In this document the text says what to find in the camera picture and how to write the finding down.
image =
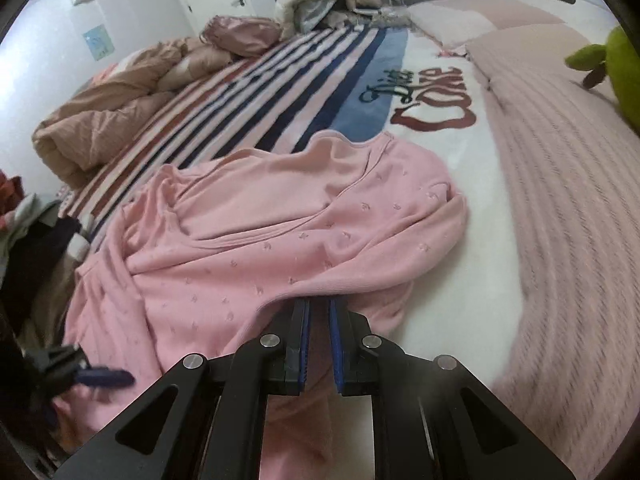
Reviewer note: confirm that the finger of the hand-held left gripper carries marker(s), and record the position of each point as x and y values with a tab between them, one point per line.
102	377

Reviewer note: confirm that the striped printed blanket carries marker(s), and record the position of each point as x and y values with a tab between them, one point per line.
280	90

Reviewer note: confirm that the pile of dark clothes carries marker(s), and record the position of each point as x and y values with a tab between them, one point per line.
35	240

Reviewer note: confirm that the light blue wall poster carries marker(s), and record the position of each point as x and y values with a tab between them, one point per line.
98	42

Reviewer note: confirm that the pink pillow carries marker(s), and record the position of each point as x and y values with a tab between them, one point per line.
460	20

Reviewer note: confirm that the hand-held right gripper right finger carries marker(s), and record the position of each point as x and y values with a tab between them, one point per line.
334	345

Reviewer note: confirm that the pink satin bag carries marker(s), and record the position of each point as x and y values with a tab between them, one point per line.
245	35

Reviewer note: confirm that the pink textured bedspread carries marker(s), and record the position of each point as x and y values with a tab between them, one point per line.
560	200

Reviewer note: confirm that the green plush toy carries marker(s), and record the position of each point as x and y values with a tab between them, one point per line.
612	67

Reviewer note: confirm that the pink knit top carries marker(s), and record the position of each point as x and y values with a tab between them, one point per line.
280	240

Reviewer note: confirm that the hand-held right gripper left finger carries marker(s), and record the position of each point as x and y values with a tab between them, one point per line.
302	340

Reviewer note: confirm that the tan crumpled duvet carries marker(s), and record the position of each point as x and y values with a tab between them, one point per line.
115	105

